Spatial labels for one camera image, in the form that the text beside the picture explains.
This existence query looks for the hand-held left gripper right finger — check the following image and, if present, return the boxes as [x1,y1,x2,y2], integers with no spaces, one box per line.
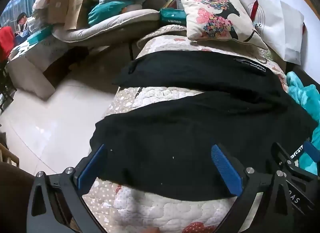
[211,144,298,233]

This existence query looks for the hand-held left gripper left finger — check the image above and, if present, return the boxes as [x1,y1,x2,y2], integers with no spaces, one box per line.
[26,144,108,233]

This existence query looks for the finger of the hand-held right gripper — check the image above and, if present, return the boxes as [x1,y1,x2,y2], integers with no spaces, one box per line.
[271,141,320,181]

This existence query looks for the black pants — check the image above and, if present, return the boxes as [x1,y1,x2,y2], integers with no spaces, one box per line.
[90,50,318,201]

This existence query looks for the teal fleece blanket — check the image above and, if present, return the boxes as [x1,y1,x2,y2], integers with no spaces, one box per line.
[286,71,320,176]

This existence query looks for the quilted heart print blanket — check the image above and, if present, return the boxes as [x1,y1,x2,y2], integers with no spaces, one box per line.
[81,25,288,233]

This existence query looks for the dark brown cloth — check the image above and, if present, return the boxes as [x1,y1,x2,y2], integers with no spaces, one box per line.
[0,161,35,233]

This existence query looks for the wooden furniture piece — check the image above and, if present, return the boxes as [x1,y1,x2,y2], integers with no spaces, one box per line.
[0,143,20,169]

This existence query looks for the low beige box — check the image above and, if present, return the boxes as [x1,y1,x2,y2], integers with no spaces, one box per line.
[6,35,89,99]

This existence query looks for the dark folding chair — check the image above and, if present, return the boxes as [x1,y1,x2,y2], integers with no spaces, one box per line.
[0,59,17,113]

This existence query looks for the teal flat box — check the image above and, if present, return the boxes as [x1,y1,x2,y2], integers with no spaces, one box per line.
[27,26,53,45]

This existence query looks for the beige padded cushion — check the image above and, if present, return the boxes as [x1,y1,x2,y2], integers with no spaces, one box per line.
[52,9,160,47]

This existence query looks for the red garment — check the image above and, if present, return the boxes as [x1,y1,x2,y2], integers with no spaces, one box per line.
[0,26,15,61]

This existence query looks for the floral figure print pillow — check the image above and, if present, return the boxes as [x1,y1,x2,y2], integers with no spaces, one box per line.
[174,0,269,50]

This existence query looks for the open cardboard box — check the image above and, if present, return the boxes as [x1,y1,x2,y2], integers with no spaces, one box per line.
[41,0,94,30]

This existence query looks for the window with grille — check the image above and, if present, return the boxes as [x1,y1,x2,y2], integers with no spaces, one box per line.
[1,0,29,22]

